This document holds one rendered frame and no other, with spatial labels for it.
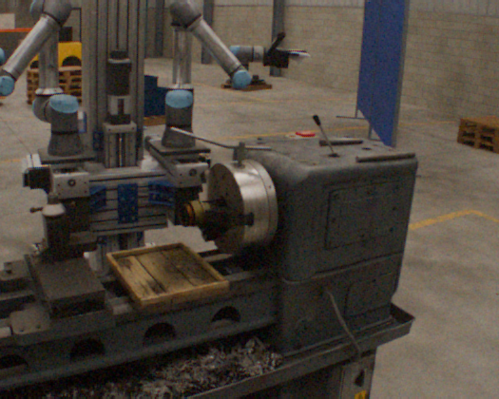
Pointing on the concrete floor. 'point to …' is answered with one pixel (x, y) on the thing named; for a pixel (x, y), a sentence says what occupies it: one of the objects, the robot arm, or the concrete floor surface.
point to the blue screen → (382, 66)
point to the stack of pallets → (59, 83)
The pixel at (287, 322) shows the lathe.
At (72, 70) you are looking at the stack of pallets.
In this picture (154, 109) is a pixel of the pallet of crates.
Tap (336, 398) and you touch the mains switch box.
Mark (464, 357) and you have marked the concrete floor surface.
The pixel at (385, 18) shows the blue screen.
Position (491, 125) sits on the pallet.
